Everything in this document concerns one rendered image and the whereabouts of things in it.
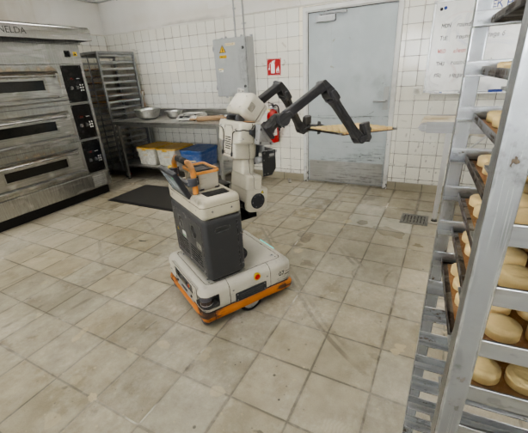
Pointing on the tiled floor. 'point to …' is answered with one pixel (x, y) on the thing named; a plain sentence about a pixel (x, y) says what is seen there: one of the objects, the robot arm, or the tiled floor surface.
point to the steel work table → (174, 127)
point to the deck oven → (33, 124)
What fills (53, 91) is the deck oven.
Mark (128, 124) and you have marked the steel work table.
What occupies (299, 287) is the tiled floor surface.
